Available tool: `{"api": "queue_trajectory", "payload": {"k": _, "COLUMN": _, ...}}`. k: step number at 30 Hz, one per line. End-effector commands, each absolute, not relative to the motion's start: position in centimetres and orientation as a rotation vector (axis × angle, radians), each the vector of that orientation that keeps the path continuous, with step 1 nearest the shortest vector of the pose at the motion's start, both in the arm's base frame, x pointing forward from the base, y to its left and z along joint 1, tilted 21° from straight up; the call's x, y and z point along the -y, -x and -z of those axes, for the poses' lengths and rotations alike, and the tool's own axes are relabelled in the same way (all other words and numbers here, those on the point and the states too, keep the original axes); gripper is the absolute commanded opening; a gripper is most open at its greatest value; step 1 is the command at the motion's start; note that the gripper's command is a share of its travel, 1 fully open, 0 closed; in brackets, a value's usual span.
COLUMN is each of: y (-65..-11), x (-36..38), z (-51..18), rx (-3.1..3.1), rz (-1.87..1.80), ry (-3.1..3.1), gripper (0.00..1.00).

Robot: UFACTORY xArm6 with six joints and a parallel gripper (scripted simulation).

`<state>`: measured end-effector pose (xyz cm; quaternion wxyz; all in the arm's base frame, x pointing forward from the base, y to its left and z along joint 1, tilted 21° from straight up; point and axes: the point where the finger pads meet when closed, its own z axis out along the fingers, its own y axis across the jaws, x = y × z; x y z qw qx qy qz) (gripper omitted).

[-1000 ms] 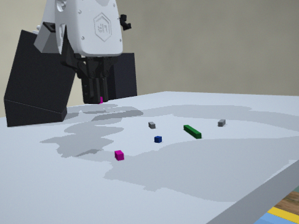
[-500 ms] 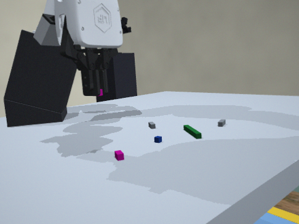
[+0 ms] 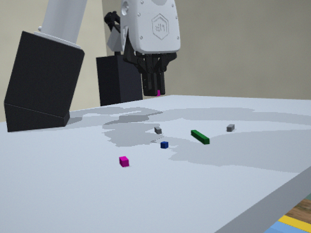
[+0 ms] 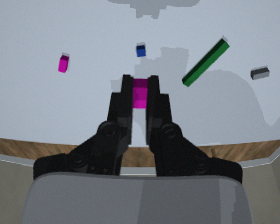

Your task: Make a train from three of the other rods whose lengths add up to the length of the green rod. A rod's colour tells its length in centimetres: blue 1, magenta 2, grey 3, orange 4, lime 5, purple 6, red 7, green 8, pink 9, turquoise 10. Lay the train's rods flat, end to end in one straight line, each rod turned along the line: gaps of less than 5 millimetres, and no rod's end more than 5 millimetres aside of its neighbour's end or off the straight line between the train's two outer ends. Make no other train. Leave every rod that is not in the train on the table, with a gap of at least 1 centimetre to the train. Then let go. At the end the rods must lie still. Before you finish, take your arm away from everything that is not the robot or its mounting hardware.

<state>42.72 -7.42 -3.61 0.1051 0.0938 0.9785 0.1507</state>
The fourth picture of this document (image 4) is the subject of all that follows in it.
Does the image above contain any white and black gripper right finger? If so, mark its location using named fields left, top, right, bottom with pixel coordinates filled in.
left=146, top=75, right=243, bottom=184

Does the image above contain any grey rod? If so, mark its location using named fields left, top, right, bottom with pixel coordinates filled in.
left=250, top=67, right=270, bottom=80

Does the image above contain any green rod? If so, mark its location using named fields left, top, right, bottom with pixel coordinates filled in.
left=182, top=39, right=230, bottom=87

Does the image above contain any magenta rod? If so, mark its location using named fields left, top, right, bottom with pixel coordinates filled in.
left=58, top=55, right=69, bottom=73
left=133, top=78, right=148, bottom=109

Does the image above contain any small blue cube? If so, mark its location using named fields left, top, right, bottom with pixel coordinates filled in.
left=136, top=45, right=146, bottom=57

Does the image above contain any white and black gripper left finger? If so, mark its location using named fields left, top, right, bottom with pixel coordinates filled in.
left=33, top=74, right=133, bottom=180

